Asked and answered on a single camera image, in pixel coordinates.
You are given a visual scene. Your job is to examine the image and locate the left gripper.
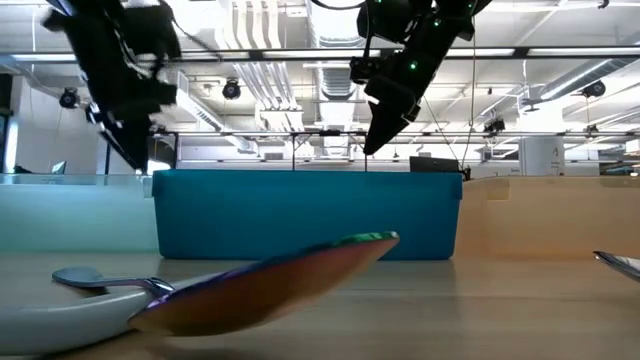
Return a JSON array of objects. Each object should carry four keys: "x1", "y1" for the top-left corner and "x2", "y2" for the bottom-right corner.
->
[{"x1": 82, "y1": 69, "x2": 179, "y2": 172}]

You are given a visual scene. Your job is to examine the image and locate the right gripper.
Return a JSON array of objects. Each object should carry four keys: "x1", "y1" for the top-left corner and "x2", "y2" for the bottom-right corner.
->
[{"x1": 363, "y1": 29, "x2": 454, "y2": 155}]

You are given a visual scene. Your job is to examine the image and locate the iridescent rainbow spoon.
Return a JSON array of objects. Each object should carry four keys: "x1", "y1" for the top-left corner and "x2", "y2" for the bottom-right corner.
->
[{"x1": 51, "y1": 230, "x2": 401, "y2": 338}]

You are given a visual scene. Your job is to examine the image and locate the light blue handled spoon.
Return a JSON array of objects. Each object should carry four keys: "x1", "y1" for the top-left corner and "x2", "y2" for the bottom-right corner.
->
[{"x1": 0, "y1": 288, "x2": 154, "y2": 357}]

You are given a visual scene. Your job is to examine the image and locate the teal handled spoon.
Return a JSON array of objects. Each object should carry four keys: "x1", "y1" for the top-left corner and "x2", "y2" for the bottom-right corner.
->
[{"x1": 593, "y1": 249, "x2": 640, "y2": 284}]

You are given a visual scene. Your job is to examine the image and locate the black background monitor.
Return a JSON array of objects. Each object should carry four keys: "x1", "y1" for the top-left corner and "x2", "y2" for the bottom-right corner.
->
[{"x1": 409, "y1": 155, "x2": 461, "y2": 174}]

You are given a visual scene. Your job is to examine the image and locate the black ceiling spotlight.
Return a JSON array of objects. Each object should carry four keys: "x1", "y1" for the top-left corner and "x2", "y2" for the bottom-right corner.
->
[
  {"x1": 58, "y1": 87, "x2": 81, "y2": 110},
  {"x1": 221, "y1": 78, "x2": 242, "y2": 101},
  {"x1": 582, "y1": 79, "x2": 607, "y2": 99}
]

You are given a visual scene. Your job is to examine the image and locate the mint translucent plastic bin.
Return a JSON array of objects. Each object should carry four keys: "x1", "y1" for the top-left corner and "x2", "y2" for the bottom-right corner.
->
[{"x1": 0, "y1": 173, "x2": 160, "y2": 254}]

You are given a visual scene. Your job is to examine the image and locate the long ceiling light strip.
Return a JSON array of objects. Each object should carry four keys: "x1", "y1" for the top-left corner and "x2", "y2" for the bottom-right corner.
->
[{"x1": 0, "y1": 47, "x2": 640, "y2": 62}]

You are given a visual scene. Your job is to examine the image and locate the dark teal plastic bin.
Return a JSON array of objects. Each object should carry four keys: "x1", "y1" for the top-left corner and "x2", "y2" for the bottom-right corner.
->
[{"x1": 151, "y1": 168, "x2": 464, "y2": 261}]

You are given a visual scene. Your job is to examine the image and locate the white room pillar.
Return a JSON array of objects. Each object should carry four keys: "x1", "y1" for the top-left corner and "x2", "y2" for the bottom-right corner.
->
[{"x1": 519, "y1": 137, "x2": 566, "y2": 176}]

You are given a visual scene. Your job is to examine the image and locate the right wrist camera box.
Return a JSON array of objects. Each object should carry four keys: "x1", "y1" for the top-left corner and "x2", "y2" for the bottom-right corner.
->
[{"x1": 349, "y1": 55, "x2": 401, "y2": 85}]

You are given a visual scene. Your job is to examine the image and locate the black metal rail stand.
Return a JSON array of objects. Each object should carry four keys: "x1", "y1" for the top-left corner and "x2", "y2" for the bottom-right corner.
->
[{"x1": 149, "y1": 129, "x2": 640, "y2": 174}]

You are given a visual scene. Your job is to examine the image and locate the corrugated silver ventilation duct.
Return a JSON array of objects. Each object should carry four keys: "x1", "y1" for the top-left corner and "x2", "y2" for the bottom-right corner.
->
[{"x1": 307, "y1": 0, "x2": 361, "y2": 161}]

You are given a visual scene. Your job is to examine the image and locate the thin black hanging cable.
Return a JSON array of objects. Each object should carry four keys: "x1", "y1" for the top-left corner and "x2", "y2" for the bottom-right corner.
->
[{"x1": 459, "y1": 14, "x2": 479, "y2": 174}]

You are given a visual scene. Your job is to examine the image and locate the long silver ventilation duct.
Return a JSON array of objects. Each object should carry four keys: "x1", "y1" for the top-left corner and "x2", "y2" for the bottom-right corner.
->
[{"x1": 519, "y1": 57, "x2": 640, "y2": 109}]

